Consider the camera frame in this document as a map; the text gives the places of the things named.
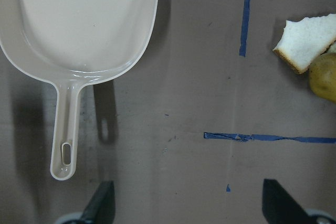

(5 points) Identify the beige plastic dustpan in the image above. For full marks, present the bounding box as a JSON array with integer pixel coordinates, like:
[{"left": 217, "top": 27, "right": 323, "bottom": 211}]
[{"left": 1, "top": 0, "right": 158, "bottom": 180}]

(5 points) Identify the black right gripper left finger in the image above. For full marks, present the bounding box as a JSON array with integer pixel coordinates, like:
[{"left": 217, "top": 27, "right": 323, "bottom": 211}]
[{"left": 81, "top": 181, "right": 115, "bottom": 223}]

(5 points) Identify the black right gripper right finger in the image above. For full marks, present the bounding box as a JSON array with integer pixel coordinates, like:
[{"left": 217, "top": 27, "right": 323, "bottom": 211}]
[{"left": 262, "top": 179, "right": 310, "bottom": 223}]

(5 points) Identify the yellow potato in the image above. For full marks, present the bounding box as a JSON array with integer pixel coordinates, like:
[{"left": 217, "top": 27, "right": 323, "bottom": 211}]
[{"left": 309, "top": 52, "right": 335, "bottom": 103}]

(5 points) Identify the white bread slice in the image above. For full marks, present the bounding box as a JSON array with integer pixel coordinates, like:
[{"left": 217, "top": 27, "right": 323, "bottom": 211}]
[{"left": 272, "top": 14, "right": 335, "bottom": 74}]

